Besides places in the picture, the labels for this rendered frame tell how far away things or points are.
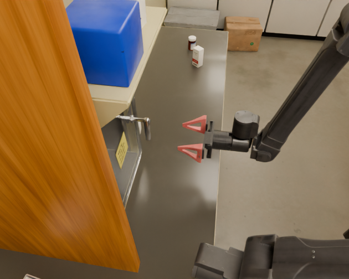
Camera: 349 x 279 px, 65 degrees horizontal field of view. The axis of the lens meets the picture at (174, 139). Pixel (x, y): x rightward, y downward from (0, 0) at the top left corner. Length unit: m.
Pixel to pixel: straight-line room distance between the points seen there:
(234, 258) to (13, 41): 0.42
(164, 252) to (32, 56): 0.70
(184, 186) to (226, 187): 1.15
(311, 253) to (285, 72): 2.98
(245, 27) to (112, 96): 3.06
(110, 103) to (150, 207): 0.58
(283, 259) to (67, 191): 0.35
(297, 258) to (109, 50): 0.37
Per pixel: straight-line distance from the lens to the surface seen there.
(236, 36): 3.41
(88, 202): 0.51
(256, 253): 0.44
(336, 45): 0.64
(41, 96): 0.33
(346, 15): 0.65
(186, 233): 0.90
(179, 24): 3.32
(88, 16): 0.43
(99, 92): 0.43
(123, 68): 0.41
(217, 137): 0.81
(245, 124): 0.75
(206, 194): 0.96
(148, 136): 0.85
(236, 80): 3.03
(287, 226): 2.08
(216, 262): 0.49
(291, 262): 0.41
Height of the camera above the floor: 1.77
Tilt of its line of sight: 49 degrees down
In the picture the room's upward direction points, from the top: straight up
